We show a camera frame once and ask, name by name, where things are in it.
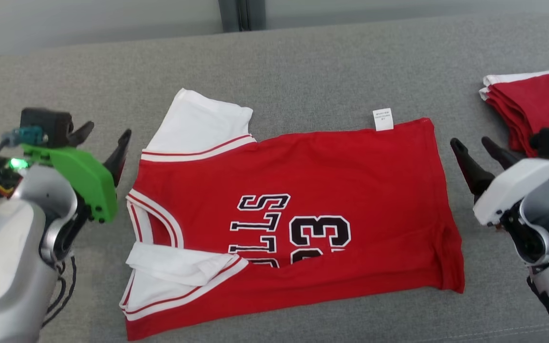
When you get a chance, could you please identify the red shorts with white stripe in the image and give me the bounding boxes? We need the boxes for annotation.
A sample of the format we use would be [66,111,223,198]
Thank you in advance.
[478,69,549,158]

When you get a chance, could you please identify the teal left camera plug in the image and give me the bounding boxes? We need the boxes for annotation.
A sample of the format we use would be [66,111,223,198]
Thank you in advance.
[2,126,49,147]

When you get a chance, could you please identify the red and white basketball jersey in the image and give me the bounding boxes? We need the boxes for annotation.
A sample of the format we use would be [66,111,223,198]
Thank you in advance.
[120,88,466,341]

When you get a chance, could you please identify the black left arm cable bundle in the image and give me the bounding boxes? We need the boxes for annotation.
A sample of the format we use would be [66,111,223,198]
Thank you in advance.
[41,255,78,329]

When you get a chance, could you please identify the grey partition post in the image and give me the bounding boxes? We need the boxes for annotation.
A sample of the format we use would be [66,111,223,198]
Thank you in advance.
[218,0,243,33]
[239,0,266,32]

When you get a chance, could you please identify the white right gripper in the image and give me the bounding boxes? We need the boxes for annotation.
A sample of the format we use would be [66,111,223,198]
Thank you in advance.
[450,137,549,227]

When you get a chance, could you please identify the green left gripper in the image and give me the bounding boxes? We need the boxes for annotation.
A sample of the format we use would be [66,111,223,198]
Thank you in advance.
[22,121,132,223]

